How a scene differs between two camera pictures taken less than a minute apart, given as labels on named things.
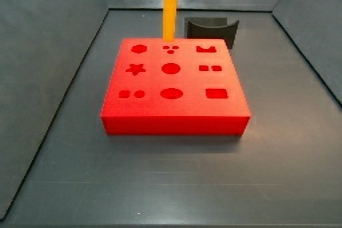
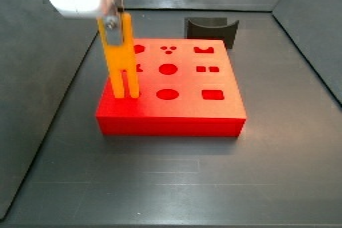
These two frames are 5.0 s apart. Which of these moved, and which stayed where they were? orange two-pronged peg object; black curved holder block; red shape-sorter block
Moved: orange two-pronged peg object
Stayed: black curved holder block; red shape-sorter block
